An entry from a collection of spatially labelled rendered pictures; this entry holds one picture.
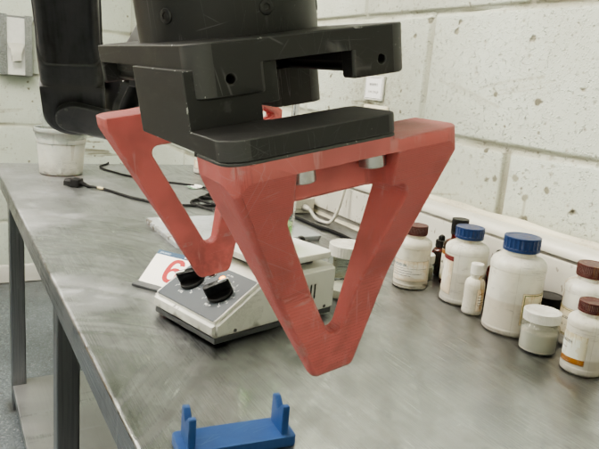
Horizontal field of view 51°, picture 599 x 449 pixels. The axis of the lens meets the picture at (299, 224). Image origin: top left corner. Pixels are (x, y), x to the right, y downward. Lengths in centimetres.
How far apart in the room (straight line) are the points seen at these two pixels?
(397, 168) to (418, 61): 111
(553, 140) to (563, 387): 42
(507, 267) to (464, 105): 41
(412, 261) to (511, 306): 19
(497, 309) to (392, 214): 70
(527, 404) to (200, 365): 34
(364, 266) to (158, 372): 51
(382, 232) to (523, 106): 91
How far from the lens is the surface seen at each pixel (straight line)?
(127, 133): 25
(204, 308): 75
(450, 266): 95
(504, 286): 85
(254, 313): 75
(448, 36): 122
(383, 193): 18
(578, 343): 79
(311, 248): 83
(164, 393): 64
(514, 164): 108
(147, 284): 92
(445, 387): 70
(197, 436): 55
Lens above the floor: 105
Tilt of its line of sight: 13 degrees down
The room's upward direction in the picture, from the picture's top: 5 degrees clockwise
